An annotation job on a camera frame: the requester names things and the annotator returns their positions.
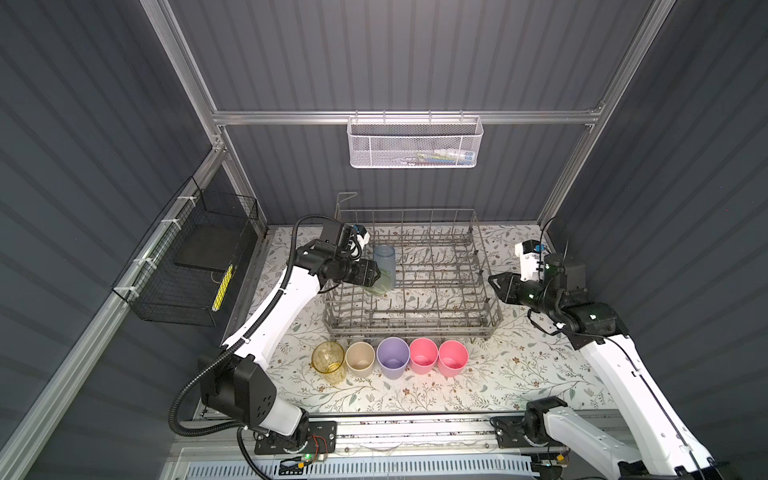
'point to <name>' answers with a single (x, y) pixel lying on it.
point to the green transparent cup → (382, 285)
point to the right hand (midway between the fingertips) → (497, 280)
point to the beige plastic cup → (360, 358)
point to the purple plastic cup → (393, 355)
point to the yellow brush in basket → (222, 288)
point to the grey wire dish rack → (435, 277)
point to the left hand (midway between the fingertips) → (368, 271)
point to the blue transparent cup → (386, 256)
